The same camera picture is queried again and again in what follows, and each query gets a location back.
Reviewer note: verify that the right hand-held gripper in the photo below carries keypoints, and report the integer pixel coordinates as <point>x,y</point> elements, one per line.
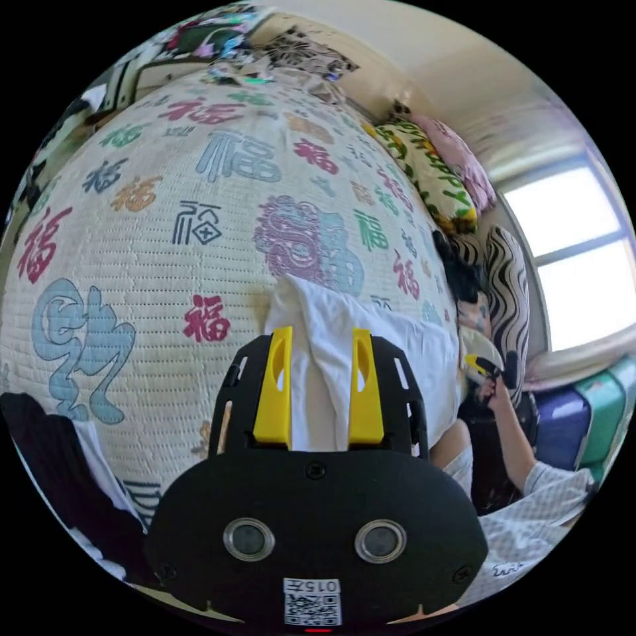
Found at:
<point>504,370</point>

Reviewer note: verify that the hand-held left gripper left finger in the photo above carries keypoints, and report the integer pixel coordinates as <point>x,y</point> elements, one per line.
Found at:
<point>271,397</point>

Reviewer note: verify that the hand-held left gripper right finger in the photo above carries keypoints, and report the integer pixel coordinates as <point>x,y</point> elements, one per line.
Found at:
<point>367,402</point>

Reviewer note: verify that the white t-shirt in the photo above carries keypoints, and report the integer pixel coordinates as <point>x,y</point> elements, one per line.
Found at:
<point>407,358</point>

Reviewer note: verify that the person's right forearm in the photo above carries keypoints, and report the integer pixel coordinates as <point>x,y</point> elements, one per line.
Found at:
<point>514,442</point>

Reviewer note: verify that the person's right hand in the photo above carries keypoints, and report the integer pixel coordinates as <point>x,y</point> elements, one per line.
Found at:
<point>489,395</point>

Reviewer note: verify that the black white striped cushion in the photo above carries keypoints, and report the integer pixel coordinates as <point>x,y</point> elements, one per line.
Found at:
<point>509,303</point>

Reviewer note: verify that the black garment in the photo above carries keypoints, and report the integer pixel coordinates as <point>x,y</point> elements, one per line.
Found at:
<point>459,278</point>

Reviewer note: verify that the purple suitcase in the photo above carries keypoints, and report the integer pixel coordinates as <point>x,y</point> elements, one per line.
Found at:
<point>561,430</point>

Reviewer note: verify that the teal suitcase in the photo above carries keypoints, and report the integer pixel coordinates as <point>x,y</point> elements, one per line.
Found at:
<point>606,405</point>

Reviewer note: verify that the window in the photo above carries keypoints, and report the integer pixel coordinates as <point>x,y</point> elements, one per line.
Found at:
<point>579,258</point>

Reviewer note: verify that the person's body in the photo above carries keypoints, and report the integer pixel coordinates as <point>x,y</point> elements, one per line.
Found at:
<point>526,526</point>

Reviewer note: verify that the bed with printed quilt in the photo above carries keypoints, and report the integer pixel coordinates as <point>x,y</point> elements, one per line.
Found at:
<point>164,238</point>

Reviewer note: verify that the yellow green patterned pillow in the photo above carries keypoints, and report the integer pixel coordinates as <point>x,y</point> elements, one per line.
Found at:
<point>432,169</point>

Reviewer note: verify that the pink pillow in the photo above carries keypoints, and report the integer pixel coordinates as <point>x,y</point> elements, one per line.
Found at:
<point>462,154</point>

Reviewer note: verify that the pile of clothes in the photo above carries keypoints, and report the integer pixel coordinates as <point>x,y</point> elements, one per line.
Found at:
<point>54,472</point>

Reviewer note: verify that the black white floral blanket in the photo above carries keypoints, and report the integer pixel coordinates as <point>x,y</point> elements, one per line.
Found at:
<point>308,52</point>

